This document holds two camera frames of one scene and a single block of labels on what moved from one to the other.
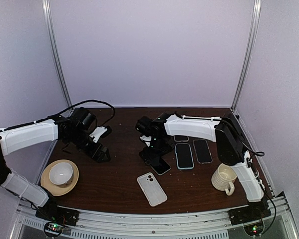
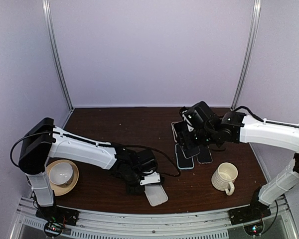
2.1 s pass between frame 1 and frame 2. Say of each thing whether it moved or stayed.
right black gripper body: moved
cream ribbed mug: stayed
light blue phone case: stayed
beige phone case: stayed
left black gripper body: moved
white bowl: stayed
